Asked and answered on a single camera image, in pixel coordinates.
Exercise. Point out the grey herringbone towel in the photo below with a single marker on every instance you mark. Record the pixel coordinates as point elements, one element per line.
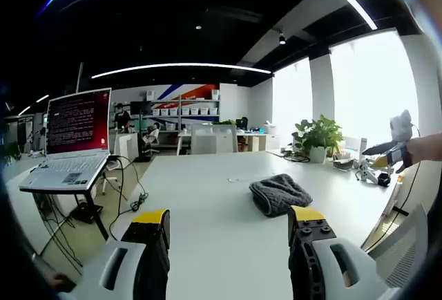
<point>279,193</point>

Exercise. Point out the person's right hand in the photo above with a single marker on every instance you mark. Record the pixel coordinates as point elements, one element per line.
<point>412,156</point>

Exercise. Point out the person's left hand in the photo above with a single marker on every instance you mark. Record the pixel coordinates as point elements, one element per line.
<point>59,280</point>

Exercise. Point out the small black round device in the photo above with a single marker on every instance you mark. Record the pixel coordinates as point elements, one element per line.
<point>384,179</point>

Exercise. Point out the white toy robot dog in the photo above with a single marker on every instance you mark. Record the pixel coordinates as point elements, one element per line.
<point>367,173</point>

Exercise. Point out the white mesh chair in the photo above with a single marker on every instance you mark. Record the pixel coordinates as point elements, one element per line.
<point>203,139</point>
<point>226,139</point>
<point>400,248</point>

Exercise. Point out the green potted plant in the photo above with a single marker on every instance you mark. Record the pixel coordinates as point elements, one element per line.
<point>317,134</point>

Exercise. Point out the white low cabinet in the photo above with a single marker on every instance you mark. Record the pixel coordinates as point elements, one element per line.
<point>259,142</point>

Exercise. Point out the white desk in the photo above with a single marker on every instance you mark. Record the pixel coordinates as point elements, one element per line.
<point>127,144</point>

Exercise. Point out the black office chair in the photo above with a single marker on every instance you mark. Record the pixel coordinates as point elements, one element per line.
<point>243,122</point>

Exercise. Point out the ceiling spot lamp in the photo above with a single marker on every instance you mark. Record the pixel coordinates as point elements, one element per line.
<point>282,40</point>

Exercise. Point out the white laptop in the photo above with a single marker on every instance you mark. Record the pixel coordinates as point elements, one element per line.
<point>69,123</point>

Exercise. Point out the small green plant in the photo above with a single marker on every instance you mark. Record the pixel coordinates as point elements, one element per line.
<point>226,122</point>

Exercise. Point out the black monitor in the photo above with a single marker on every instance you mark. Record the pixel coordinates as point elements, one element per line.
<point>141,107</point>

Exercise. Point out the grey metal shelving rack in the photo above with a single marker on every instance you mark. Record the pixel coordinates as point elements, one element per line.
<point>179,120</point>

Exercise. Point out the row of white storage boxes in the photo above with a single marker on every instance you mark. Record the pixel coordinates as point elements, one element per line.
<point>186,111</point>

